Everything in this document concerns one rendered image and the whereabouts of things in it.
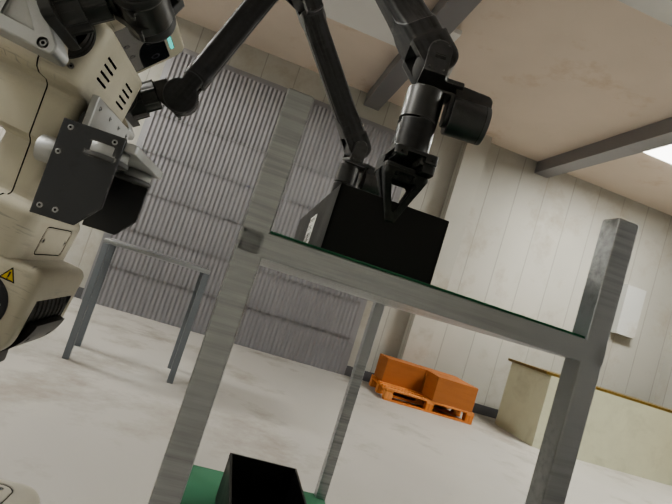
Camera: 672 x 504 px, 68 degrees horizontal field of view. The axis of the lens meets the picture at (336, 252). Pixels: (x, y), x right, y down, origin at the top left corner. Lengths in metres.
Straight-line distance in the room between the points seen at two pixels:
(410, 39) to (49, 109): 0.61
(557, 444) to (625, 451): 6.08
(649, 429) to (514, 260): 2.42
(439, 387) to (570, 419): 5.02
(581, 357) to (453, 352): 6.04
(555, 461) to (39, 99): 0.94
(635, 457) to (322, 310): 3.87
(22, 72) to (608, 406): 6.17
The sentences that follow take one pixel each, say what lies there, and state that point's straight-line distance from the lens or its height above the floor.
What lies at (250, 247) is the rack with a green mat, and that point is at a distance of 0.52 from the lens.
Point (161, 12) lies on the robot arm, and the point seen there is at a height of 1.22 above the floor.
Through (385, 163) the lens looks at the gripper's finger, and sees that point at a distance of 0.72.
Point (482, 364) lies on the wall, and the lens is 6.89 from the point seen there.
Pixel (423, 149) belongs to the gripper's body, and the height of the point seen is 1.14.
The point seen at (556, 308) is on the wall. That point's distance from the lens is 7.35.
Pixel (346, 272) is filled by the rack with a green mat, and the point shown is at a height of 0.93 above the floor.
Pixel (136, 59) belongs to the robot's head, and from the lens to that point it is 1.12.
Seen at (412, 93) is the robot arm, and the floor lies 1.22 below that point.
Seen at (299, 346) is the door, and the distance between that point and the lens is 6.06.
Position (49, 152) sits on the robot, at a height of 0.98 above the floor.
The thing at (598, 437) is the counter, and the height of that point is 0.29.
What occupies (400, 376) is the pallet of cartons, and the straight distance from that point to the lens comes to 5.89.
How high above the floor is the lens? 0.91
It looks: 5 degrees up
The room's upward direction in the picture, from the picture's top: 18 degrees clockwise
